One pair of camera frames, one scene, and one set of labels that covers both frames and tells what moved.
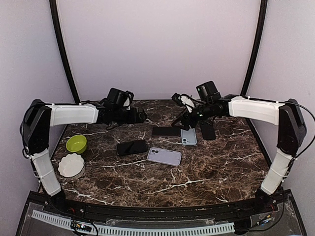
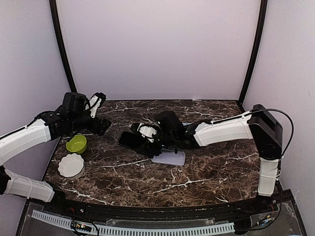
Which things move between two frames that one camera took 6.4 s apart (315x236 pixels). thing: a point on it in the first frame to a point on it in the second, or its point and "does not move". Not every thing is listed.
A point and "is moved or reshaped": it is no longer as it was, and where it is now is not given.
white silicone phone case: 164,156 is moved or reshaped
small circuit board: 82,227 does not move
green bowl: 77,143 does not move
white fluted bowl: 72,165 does not move
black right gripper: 184,117 to 146,149
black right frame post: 264,5 does not move
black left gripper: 141,112 to 103,127
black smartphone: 130,147 to 132,140
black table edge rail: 166,214 does not move
